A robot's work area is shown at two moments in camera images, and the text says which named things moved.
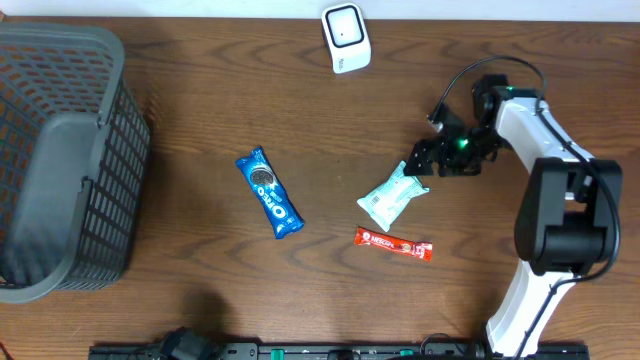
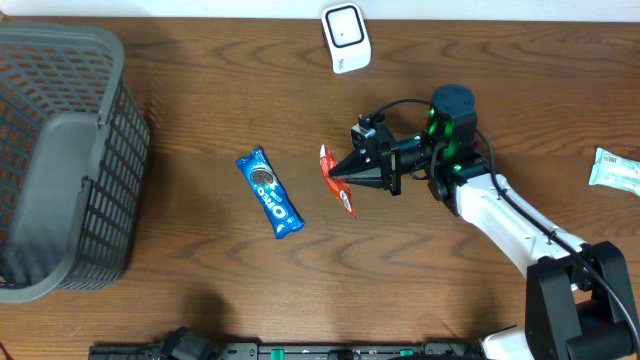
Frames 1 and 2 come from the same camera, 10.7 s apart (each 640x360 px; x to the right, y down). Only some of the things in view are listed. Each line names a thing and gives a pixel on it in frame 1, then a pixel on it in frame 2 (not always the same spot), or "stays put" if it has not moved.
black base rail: x=342 y=351 stays put
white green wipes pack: x=384 y=205 -> x=615 y=171
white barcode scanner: x=348 y=37 stays put
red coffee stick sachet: x=365 y=236 -> x=341 y=187
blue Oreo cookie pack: x=283 y=214 stays put
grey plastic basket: x=75 y=149 stays put
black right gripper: x=444 y=159 -> x=383 y=162
